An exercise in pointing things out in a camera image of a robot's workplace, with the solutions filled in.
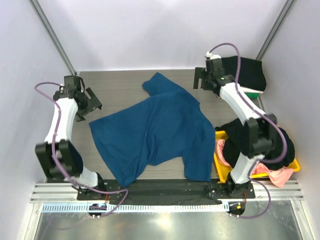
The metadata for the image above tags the blue t shirt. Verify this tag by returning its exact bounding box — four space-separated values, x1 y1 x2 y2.
89 73 216 187

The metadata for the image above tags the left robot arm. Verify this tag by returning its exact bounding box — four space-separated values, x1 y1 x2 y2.
35 75 106 200

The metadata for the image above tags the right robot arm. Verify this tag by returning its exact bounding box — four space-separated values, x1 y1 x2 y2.
193 52 281 200

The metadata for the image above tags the folded white t shirt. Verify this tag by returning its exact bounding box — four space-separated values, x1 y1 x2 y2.
240 86 263 94

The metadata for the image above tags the folded black t shirt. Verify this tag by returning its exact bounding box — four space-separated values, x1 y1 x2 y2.
221 56 267 92

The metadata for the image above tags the folded green t shirt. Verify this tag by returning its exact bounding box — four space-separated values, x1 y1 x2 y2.
245 92 260 100

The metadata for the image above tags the black crumpled t shirt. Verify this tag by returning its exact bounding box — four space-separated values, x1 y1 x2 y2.
215 118 295 171

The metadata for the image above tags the yellow plastic bin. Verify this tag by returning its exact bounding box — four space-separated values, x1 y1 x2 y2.
213 130 301 188

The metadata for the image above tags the pink crumpled t shirt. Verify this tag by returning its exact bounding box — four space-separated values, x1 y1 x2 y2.
214 139 294 188

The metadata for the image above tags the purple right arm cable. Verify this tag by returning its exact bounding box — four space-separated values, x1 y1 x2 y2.
208 42 290 220

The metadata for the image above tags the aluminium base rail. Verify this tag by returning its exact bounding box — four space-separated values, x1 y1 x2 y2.
31 180 304 203

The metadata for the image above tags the left aluminium frame post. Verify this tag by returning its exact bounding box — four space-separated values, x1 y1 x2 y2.
28 0 77 76

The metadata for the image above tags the aluminium frame post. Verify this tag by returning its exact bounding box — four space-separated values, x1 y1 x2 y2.
255 0 297 61
28 0 77 76

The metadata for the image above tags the white slotted cable duct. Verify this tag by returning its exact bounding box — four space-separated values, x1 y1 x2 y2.
41 202 229 214

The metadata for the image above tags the right aluminium frame post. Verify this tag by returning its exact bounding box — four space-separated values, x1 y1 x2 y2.
255 0 297 61

